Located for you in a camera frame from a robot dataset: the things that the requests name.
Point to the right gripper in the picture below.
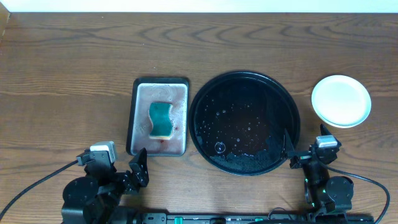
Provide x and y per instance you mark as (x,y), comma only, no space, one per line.
(295,162)

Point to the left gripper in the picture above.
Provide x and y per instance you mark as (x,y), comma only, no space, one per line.
(125,179)

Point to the light blue plate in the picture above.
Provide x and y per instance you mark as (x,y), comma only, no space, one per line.
(341,101)

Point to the green yellow sponge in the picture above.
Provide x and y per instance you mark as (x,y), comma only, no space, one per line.
(159,114)

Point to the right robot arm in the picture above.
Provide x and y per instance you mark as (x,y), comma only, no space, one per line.
(330,197)

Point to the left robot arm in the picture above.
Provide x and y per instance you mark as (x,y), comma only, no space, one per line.
(95,198)

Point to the black round serving tray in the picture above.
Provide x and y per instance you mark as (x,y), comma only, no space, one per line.
(239,122)

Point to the black rectangular soapy tray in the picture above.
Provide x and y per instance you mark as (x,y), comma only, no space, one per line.
(147,90)

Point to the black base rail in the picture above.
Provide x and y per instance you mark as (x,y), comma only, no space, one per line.
(274,217)

